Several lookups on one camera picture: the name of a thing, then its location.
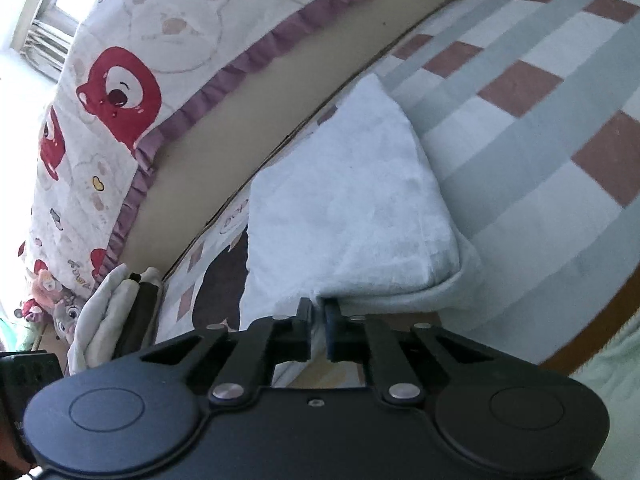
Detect wooden bed frame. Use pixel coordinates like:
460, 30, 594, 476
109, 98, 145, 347
272, 310, 640, 391

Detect pale pink plush toy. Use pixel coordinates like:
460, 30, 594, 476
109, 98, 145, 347
31, 266, 68, 297

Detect plain white garment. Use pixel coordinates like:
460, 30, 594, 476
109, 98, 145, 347
240, 74, 483, 333

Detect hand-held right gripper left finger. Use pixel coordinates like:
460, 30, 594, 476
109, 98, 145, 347
140, 297, 315, 406

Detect white T-shirt black face print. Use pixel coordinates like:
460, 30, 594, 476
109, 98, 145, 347
67, 262, 163, 376

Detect grey plush rabbit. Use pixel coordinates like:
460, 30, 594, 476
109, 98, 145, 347
50, 292, 86, 343

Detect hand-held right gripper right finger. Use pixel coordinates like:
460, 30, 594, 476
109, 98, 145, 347
324, 299, 500, 406

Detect light green blanket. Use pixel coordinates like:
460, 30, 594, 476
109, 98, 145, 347
570, 322, 640, 396

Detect grey white brown plaid sheet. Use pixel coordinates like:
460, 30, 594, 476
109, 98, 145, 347
310, 0, 640, 366

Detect bear printed quilt purple ruffle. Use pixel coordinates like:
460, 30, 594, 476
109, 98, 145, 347
20, 0, 451, 291

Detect dark garment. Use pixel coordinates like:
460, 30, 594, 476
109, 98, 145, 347
115, 272, 161, 361

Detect grey pleated curtain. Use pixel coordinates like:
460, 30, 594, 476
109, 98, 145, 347
22, 17, 76, 83

